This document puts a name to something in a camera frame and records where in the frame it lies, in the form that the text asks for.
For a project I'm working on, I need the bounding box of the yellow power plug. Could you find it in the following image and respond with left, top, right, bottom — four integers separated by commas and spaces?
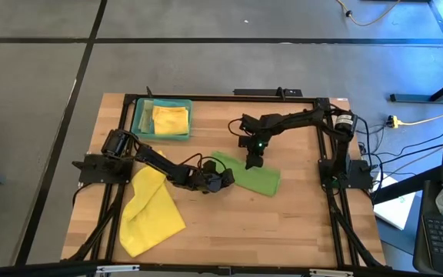
385, 114, 401, 130

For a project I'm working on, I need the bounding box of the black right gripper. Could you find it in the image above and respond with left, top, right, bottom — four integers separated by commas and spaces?
244, 128, 271, 171

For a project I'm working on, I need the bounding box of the black right camera cable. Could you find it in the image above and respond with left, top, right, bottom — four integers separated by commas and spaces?
228, 118, 245, 138

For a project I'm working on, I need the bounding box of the translucent teal plastic bin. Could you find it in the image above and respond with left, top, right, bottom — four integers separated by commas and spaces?
131, 98, 194, 142

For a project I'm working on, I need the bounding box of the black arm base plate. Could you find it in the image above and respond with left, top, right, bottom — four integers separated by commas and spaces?
71, 153, 135, 185
318, 157, 379, 190

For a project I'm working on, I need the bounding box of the white cable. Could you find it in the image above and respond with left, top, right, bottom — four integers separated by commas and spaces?
398, 112, 443, 127

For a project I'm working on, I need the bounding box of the yellow microfiber towel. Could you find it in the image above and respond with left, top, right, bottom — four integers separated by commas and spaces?
152, 105, 190, 136
119, 150, 187, 259

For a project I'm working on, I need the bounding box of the black left camera cable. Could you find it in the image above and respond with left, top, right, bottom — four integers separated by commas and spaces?
178, 152, 227, 172

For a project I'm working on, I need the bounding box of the black desk leg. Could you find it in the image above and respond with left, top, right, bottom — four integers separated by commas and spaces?
389, 71, 443, 104

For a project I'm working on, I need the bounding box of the silver metal bracket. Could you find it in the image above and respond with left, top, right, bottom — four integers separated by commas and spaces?
308, 268, 354, 277
95, 264, 141, 275

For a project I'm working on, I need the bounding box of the black camera cable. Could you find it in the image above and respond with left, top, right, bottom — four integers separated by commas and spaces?
178, 152, 227, 172
228, 118, 245, 138

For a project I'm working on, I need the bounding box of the black floor cable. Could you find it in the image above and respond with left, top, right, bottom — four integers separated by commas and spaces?
375, 132, 443, 158

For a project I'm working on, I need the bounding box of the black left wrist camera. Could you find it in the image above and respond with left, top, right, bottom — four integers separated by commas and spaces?
202, 159, 218, 175

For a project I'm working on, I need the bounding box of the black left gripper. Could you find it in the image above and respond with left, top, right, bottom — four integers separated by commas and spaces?
190, 168, 236, 194

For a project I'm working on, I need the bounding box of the black aluminium table frame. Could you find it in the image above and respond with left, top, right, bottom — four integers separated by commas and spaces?
65, 93, 390, 270

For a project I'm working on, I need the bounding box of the green microfiber towel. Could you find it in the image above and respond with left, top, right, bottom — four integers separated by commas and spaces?
210, 151, 282, 198

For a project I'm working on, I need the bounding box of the thin yellow cable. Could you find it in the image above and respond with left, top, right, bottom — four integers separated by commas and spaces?
335, 0, 401, 28

